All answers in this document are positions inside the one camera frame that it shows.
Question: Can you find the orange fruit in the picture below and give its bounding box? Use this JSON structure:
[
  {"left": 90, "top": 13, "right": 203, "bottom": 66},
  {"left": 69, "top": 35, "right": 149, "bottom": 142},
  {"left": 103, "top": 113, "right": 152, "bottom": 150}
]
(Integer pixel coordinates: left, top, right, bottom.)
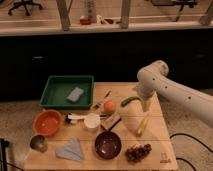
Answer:
[{"left": 104, "top": 101, "right": 116, "bottom": 114}]

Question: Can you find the black office chair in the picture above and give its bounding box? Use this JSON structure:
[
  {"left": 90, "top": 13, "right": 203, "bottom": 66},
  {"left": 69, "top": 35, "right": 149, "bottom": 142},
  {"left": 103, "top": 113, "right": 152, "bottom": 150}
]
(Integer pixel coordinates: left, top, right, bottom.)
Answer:
[{"left": 8, "top": 0, "right": 43, "bottom": 16}]

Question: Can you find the orange bowl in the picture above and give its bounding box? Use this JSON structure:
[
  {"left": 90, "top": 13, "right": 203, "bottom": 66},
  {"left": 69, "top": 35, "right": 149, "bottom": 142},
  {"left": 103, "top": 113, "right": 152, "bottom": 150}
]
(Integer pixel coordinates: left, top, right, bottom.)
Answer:
[{"left": 33, "top": 109, "right": 62, "bottom": 137}]

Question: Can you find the bunch of dark grapes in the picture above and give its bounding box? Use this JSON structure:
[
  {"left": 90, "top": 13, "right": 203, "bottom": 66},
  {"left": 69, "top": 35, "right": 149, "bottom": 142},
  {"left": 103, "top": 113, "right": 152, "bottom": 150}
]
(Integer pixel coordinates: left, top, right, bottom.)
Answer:
[{"left": 125, "top": 144, "right": 152, "bottom": 163}]

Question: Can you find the black cable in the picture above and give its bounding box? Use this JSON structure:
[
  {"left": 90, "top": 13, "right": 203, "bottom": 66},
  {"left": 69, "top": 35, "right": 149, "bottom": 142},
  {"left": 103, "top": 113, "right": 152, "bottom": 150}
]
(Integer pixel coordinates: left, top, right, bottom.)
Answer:
[{"left": 169, "top": 132, "right": 213, "bottom": 171}]

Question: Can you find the blue folded cloth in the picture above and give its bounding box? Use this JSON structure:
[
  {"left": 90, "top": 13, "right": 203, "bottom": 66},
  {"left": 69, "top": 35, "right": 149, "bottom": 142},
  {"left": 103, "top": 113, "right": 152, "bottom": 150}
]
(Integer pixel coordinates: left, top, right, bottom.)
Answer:
[{"left": 55, "top": 138, "right": 84, "bottom": 162}]

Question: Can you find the green plastic tray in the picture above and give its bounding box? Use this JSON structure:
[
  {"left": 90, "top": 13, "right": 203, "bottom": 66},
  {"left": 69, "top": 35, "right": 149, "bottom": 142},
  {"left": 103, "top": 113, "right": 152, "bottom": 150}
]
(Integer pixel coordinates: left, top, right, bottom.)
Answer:
[{"left": 40, "top": 75, "right": 94, "bottom": 110}]

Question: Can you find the metal cup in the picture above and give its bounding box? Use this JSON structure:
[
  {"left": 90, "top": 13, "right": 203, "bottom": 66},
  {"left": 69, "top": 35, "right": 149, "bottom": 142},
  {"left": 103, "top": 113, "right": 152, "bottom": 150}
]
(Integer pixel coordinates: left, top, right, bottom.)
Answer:
[{"left": 30, "top": 135, "right": 48, "bottom": 153}]

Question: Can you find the purple bowl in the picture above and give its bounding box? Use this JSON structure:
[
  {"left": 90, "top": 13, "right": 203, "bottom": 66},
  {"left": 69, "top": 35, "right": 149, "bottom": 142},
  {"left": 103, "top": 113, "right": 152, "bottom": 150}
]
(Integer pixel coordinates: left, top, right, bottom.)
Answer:
[{"left": 94, "top": 131, "right": 122, "bottom": 160}]

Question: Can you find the blue sponge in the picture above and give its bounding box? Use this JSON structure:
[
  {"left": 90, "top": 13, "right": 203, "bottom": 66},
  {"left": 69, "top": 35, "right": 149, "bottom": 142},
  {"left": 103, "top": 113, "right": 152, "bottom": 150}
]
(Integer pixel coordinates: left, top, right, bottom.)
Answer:
[{"left": 67, "top": 87, "right": 84, "bottom": 102}]

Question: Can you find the black stand at left edge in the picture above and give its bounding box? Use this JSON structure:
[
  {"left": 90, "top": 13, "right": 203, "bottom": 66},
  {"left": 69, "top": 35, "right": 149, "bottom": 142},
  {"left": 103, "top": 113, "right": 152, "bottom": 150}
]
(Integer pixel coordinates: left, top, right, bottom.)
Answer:
[{"left": 0, "top": 138, "right": 24, "bottom": 171}]

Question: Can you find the small dark brush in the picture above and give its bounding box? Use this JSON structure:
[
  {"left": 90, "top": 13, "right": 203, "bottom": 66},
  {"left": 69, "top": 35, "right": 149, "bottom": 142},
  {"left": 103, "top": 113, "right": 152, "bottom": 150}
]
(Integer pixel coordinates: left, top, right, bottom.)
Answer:
[{"left": 93, "top": 90, "right": 111, "bottom": 109}]

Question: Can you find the black and white brush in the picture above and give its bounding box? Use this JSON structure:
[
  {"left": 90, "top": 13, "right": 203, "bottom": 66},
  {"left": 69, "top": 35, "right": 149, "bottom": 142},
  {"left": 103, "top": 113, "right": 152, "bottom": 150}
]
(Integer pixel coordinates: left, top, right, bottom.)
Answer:
[{"left": 65, "top": 114, "right": 85, "bottom": 124}]

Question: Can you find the red bowl on shelf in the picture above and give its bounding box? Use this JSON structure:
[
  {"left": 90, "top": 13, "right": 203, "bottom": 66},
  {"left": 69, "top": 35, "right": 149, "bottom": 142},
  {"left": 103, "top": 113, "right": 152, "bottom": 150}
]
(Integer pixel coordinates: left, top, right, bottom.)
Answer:
[{"left": 80, "top": 18, "right": 92, "bottom": 25}]

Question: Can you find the white cup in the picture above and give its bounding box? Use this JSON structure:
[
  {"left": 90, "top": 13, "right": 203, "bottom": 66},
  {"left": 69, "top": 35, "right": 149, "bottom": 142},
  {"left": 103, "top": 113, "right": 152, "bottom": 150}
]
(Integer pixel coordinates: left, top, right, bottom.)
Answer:
[{"left": 84, "top": 113, "right": 100, "bottom": 131}]

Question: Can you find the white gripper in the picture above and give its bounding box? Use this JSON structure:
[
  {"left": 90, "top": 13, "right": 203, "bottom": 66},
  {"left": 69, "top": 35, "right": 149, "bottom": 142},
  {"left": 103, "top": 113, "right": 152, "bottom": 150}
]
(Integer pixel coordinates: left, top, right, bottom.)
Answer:
[{"left": 137, "top": 84, "right": 154, "bottom": 111}]

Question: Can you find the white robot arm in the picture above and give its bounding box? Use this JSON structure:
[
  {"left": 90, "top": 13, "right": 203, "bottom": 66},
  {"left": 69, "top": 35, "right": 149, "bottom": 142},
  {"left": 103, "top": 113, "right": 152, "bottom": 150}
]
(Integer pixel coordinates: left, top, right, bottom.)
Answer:
[{"left": 136, "top": 60, "right": 213, "bottom": 128}]

